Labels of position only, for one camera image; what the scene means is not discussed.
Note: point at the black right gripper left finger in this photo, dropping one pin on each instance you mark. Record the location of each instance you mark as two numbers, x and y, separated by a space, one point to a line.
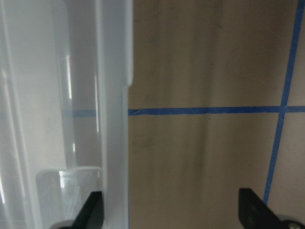
91 215

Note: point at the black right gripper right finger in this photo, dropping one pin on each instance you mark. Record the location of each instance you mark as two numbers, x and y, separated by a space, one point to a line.
254 214

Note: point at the clear plastic box lid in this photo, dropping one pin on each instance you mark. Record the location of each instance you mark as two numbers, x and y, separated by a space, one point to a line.
65 70

